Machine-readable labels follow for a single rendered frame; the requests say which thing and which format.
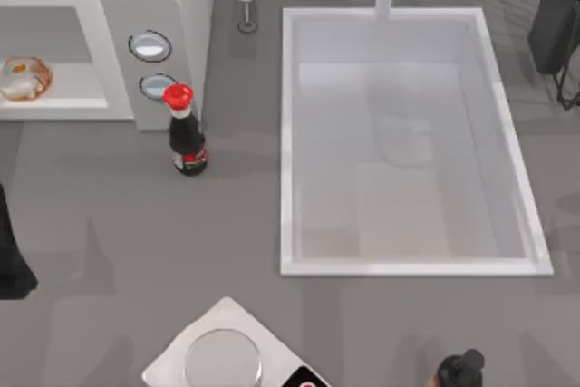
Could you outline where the round microwave knob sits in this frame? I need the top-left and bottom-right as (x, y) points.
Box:
(128, 29), (173, 63)
(138, 73), (179, 101)

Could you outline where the dark bottle with red cap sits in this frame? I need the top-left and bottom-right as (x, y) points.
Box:
(162, 82), (209, 178)

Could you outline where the pale microwave oven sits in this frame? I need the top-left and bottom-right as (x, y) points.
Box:
(0, 0), (214, 133)

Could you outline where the white sink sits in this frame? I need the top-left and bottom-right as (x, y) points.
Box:
(279, 6), (555, 277)

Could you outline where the white kitchen scale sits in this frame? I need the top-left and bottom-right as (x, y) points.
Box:
(140, 295), (334, 387)

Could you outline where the orange glass bowl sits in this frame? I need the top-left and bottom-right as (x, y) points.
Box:
(0, 55), (54, 102)

